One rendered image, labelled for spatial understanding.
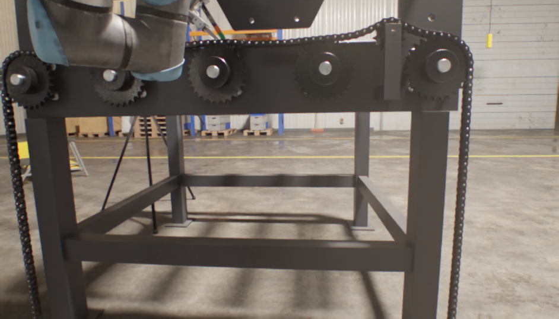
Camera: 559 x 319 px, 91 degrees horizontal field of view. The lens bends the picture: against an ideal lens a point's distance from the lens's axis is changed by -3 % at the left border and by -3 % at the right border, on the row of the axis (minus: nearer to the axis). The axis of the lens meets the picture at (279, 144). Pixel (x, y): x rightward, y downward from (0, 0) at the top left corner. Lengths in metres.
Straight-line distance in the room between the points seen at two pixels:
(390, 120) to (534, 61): 4.90
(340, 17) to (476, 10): 4.29
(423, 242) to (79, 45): 0.93
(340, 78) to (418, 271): 0.61
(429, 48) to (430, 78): 0.08
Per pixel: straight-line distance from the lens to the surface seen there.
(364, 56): 0.86
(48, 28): 0.51
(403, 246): 0.98
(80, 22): 0.51
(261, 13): 0.90
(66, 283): 1.27
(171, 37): 0.57
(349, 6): 10.51
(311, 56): 0.80
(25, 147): 5.59
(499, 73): 11.72
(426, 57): 0.85
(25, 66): 1.13
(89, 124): 10.86
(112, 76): 0.92
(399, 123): 10.32
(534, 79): 12.37
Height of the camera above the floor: 0.75
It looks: 7 degrees down
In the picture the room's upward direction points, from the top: 1 degrees counter-clockwise
